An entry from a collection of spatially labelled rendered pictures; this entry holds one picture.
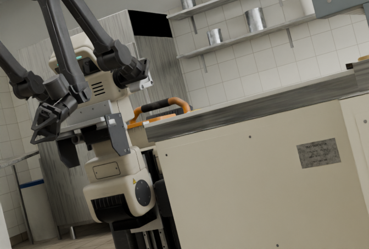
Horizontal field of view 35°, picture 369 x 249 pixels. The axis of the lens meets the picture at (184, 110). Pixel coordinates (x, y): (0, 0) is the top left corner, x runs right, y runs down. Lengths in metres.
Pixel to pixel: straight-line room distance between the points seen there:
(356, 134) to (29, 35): 6.32
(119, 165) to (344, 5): 1.23
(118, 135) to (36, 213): 4.74
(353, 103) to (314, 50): 4.48
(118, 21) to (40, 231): 2.64
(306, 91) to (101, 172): 1.03
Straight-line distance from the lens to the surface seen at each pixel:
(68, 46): 1.91
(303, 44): 5.80
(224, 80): 6.06
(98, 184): 2.29
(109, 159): 2.28
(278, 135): 1.60
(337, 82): 1.53
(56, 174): 6.12
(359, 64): 1.45
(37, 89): 2.36
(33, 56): 6.21
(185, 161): 1.77
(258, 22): 5.69
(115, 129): 2.18
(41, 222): 6.88
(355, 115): 1.31
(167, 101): 2.64
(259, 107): 1.63
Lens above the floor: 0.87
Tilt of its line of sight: 1 degrees up
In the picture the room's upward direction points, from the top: 14 degrees counter-clockwise
